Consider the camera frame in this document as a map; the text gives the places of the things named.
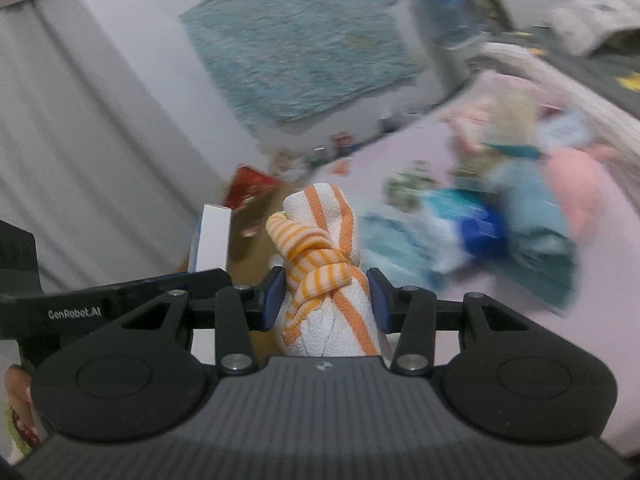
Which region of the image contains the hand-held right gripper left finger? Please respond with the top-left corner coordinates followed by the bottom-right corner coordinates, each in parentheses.
top-left (117, 266), bottom-right (286, 377)

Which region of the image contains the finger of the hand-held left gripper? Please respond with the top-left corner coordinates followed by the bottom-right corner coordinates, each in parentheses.
top-left (120, 267), bottom-right (234, 307)

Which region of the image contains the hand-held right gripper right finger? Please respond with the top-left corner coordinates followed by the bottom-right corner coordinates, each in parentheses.
top-left (365, 267), bottom-right (528, 376)

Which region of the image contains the cardboard box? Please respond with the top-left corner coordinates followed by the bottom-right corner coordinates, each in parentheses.
top-left (227, 180), bottom-right (296, 356)

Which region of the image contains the orange striped white towel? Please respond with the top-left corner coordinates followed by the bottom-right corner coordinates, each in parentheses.
top-left (265, 183), bottom-right (385, 358)

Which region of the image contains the blue and white wipes pack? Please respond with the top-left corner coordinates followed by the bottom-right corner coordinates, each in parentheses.
top-left (360, 187), bottom-right (508, 286)

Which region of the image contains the blue checked towel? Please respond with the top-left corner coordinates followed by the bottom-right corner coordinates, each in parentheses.
top-left (482, 157), bottom-right (581, 313)

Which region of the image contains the pink plush toy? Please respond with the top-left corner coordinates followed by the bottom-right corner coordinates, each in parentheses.
top-left (542, 147), bottom-right (613, 243)

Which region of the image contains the person's left hand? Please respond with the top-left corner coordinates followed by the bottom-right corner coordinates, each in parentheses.
top-left (4, 366), bottom-right (34, 412)

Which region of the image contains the red printed packet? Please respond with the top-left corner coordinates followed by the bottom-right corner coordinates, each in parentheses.
top-left (222, 164), bottom-right (281, 211)

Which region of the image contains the green printed packet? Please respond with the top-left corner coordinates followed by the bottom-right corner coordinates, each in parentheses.
top-left (382, 161), bottom-right (433, 211)

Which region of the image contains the pink bed sheet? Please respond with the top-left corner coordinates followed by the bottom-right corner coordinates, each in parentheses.
top-left (320, 72), bottom-right (640, 461)

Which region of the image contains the white fleece blanket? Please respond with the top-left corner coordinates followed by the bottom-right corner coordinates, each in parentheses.
top-left (470, 42), bottom-right (640, 161)

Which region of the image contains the large blue water bottle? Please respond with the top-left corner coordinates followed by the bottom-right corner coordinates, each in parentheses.
top-left (412, 0), bottom-right (483, 46)

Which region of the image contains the grey quilt with yellow stars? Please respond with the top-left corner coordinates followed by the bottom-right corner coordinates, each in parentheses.
top-left (510, 25), bottom-right (640, 111)

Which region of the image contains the pale patterned pillow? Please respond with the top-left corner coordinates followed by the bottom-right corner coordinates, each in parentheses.
top-left (545, 0), bottom-right (640, 56)

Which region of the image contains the teal patterned wall cloth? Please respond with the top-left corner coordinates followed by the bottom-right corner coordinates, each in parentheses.
top-left (179, 0), bottom-right (431, 136)

